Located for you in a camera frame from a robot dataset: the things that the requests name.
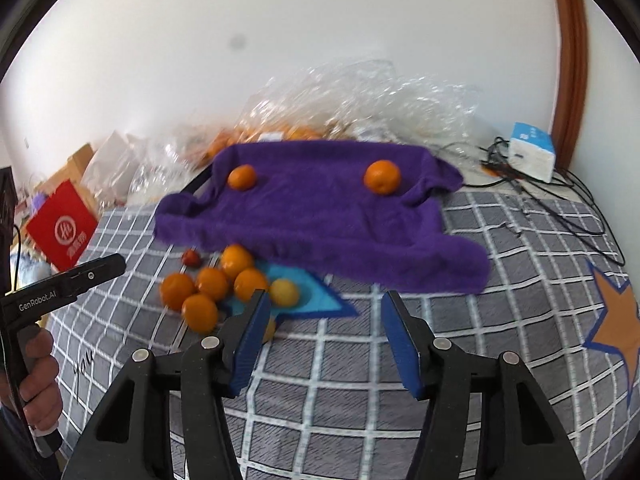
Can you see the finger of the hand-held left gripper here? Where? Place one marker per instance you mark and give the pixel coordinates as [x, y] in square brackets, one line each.
[95, 271]

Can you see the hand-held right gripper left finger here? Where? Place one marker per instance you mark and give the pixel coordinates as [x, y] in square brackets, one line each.
[250, 345]

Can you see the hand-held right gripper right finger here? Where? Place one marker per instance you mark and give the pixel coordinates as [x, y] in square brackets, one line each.
[405, 350]

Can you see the red cherry tomato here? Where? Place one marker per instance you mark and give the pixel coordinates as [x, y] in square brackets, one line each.
[190, 258]

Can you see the black tray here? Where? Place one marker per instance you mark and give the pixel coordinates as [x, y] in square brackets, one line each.
[200, 180]

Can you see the person's left hand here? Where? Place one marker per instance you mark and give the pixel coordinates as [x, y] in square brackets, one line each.
[42, 390]

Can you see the red paper bag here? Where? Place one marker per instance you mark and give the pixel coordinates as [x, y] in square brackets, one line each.
[62, 225]

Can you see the white plastic bag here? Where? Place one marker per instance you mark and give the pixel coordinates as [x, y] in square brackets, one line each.
[112, 160]

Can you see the cardboard box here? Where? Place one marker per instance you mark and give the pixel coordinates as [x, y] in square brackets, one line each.
[80, 157]

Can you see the small clear plastic bag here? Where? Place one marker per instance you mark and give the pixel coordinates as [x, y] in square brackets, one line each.
[160, 170]

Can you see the grey checkered bed sheet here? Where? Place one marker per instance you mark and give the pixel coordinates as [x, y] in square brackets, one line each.
[500, 270]

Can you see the purple towel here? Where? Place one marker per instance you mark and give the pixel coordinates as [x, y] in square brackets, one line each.
[325, 220]

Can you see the clear bag of oranges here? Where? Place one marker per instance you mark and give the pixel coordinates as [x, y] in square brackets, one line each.
[295, 133]

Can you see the white and blue tissue box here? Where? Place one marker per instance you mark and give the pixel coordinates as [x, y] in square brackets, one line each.
[532, 152]

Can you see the large clear plastic bag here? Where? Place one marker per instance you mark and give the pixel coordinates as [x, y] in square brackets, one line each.
[380, 105]

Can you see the brown wooden door frame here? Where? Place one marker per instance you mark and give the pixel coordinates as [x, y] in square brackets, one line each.
[570, 60]

